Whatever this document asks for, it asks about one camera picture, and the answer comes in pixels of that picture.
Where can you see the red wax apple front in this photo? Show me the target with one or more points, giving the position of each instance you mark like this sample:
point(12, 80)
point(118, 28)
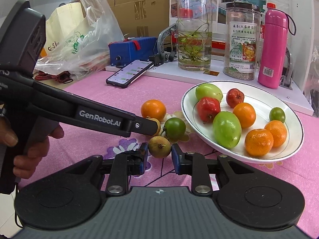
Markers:
point(208, 108)

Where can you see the pink floral tablecloth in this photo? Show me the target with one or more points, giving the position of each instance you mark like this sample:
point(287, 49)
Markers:
point(301, 170)

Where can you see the grey metal clamp left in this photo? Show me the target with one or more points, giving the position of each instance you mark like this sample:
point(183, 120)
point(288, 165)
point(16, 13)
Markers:
point(164, 51)

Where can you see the blue tool box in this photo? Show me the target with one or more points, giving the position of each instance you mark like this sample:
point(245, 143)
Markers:
point(125, 52)

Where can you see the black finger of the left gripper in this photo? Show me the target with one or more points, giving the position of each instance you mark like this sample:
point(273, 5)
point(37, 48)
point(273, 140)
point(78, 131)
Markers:
point(145, 127)

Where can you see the red wax apple back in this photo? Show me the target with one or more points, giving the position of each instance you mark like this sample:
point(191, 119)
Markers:
point(234, 97)

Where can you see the clear plastic bag left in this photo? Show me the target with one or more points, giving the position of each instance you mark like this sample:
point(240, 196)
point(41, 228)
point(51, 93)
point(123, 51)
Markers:
point(85, 49)

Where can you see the grey metal clamp right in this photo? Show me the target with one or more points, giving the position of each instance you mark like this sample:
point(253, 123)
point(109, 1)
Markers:
point(286, 79)

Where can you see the clear jar with label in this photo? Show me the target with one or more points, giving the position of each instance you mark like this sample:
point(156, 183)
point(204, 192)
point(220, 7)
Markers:
point(242, 38)

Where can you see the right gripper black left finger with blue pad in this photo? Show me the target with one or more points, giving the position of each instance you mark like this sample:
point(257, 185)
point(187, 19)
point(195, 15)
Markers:
point(123, 166)

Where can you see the white round plate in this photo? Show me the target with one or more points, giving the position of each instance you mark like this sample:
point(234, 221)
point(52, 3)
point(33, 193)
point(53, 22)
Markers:
point(293, 143)

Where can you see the green apple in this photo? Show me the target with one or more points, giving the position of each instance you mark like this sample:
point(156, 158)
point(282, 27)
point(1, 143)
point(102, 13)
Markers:
point(208, 90)

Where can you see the black smartphone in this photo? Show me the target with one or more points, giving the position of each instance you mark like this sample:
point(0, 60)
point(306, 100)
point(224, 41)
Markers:
point(128, 74)

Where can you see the red wax apple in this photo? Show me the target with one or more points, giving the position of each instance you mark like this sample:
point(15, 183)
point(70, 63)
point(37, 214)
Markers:
point(234, 97)
point(208, 108)

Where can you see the red fabric item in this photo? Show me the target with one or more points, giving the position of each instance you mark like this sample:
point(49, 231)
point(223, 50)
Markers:
point(63, 78)

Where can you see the beige paper shopping bag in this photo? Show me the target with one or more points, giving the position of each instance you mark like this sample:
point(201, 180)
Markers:
point(61, 22)

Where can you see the green persimmon front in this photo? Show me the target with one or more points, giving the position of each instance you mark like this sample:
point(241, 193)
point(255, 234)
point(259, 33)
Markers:
point(174, 128)

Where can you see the cardboard box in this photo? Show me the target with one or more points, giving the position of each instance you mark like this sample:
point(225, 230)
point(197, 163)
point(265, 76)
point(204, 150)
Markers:
point(141, 18)

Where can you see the grey metal clamp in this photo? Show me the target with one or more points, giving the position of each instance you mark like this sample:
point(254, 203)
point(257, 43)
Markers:
point(286, 79)
point(164, 51)

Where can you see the large orange front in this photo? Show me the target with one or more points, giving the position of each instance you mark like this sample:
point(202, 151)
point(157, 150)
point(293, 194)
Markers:
point(258, 142)

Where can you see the person's left hand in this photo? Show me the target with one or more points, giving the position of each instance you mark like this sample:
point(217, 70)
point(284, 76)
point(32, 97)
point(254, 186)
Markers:
point(25, 165)

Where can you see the pink thermos bottle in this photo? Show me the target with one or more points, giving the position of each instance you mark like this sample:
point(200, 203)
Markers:
point(276, 28)

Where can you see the brown longan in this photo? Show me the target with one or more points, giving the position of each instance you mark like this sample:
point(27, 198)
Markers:
point(158, 125)
point(159, 147)

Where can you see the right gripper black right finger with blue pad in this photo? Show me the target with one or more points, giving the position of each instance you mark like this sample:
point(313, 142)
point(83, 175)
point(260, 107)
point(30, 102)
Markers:
point(194, 165)

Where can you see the glass vase with plant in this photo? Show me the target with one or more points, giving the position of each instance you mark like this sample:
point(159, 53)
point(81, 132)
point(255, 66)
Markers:
point(194, 34)

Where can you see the orange back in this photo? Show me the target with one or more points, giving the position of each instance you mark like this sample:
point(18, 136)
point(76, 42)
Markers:
point(153, 109)

